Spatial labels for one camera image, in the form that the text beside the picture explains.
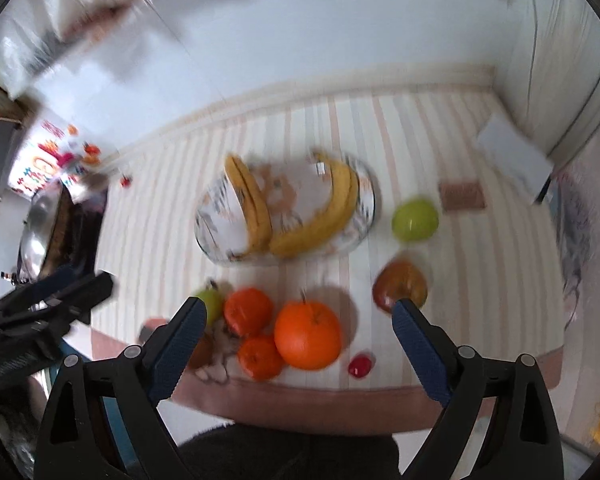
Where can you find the small mandarin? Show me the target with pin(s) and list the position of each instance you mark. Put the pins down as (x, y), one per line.
(247, 310)
(260, 357)

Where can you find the red apple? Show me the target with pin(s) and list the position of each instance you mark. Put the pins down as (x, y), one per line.
(397, 282)

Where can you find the patterned lace cloth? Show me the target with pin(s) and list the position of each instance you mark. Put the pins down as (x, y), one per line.
(575, 240)

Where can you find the pale blurred plastic bag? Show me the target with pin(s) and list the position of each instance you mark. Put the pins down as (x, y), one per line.
(80, 35)

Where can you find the green apple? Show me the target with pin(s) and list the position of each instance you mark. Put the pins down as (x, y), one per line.
(415, 220)
(214, 302)

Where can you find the large orange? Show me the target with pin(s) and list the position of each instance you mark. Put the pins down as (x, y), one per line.
(307, 335)

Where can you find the metal pot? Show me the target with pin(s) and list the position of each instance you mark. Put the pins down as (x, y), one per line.
(40, 232)

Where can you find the red cherry tomato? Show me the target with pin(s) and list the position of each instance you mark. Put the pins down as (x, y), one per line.
(125, 180)
(360, 365)

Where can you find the colourful printed packet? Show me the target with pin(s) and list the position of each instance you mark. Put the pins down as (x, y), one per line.
(45, 160)

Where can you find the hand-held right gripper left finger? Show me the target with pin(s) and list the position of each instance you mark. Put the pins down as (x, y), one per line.
(180, 345)

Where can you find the yellow banana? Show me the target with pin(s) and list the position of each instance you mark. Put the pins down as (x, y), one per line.
(250, 200)
(325, 215)

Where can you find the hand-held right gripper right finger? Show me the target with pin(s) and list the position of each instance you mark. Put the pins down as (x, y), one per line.
(420, 355)

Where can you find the white cloth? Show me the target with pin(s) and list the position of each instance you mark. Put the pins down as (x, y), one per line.
(512, 155)

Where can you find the striped tablecloth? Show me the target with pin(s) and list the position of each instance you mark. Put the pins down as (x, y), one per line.
(155, 210)

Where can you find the brown card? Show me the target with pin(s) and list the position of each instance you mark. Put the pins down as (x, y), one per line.
(461, 196)

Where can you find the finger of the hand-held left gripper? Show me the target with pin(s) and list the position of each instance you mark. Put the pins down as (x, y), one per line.
(50, 282)
(87, 287)

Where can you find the oval cat print plate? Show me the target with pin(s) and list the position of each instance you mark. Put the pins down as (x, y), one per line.
(290, 185)

